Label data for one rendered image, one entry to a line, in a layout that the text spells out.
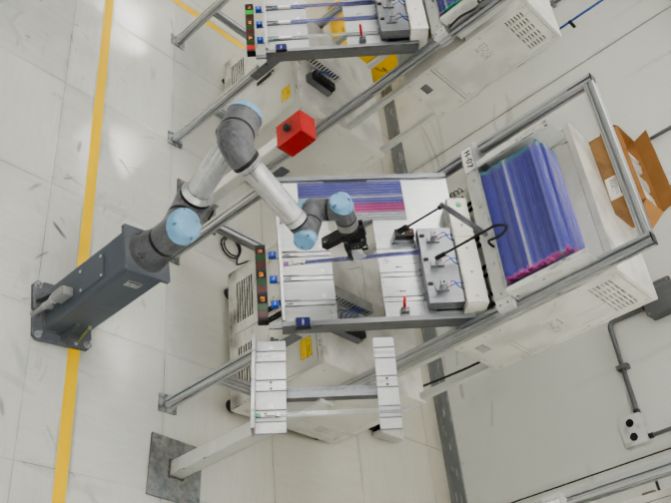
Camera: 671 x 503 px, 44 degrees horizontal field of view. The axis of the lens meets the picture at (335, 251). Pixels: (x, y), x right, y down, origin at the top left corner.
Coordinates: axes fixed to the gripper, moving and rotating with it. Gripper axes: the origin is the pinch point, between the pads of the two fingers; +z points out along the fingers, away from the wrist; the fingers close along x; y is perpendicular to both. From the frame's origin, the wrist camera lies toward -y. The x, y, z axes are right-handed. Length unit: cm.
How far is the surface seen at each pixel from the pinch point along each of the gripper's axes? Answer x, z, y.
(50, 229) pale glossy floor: 37, -5, -119
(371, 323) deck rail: -21.1, 13.2, 2.9
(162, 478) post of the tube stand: -55, 43, -87
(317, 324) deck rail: -21.1, 7.1, -16.3
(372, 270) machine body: 38, 70, 2
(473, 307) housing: -19.1, 18.0, 40.4
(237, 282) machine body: 41, 63, -61
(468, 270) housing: -5.2, 14.7, 41.3
